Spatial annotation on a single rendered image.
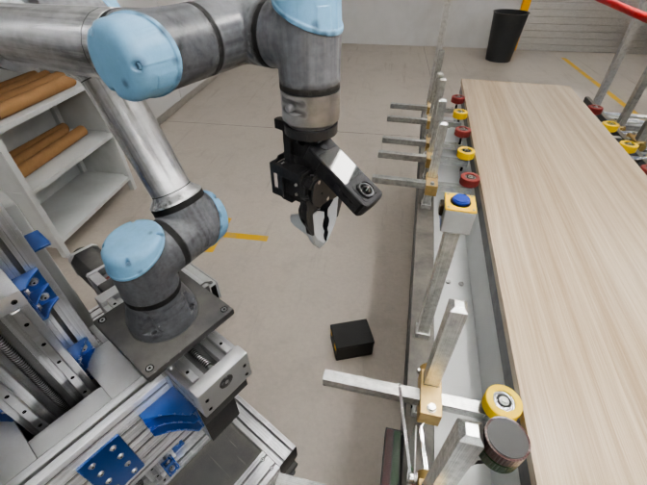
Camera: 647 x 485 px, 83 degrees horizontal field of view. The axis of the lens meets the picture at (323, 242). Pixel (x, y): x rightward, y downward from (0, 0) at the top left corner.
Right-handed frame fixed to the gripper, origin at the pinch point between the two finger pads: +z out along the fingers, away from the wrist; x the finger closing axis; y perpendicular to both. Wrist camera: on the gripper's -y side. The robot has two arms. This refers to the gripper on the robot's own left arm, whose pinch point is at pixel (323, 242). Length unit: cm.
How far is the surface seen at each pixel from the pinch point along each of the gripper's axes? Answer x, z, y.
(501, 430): 3.2, 14.5, -34.5
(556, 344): -44, 42, -41
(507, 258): -69, 42, -21
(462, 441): 7.5, 15.2, -30.8
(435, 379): -15.6, 41.9, -21.5
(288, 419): -12, 132, 31
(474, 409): -17, 46, -31
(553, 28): -792, 95, 112
